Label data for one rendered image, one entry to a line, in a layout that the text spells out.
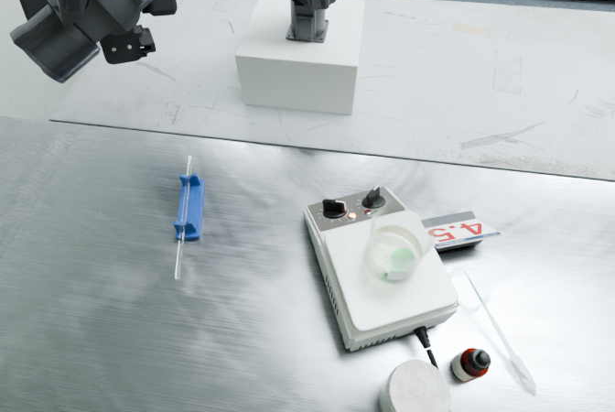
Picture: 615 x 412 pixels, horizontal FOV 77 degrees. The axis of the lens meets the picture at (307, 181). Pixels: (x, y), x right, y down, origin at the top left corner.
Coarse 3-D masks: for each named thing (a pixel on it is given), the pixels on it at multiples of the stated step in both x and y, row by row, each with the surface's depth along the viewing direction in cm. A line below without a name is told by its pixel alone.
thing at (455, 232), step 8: (456, 224) 55; (464, 224) 54; (472, 224) 54; (480, 224) 54; (440, 232) 53; (448, 232) 53; (456, 232) 53; (464, 232) 52; (472, 232) 52; (480, 232) 52; (488, 232) 51; (440, 240) 51; (448, 240) 51
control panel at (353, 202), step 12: (360, 192) 56; (384, 192) 55; (312, 204) 54; (348, 204) 53; (360, 204) 53; (312, 216) 52; (324, 216) 51; (348, 216) 50; (360, 216) 50; (324, 228) 49
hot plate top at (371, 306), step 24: (336, 240) 45; (360, 240) 45; (336, 264) 43; (360, 264) 43; (432, 264) 43; (360, 288) 42; (384, 288) 42; (408, 288) 42; (432, 288) 42; (360, 312) 40; (384, 312) 40; (408, 312) 40
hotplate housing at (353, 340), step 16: (352, 224) 48; (320, 240) 47; (320, 256) 48; (336, 288) 44; (336, 304) 44; (416, 320) 42; (432, 320) 43; (352, 336) 41; (368, 336) 41; (384, 336) 43; (400, 336) 46; (416, 336) 44
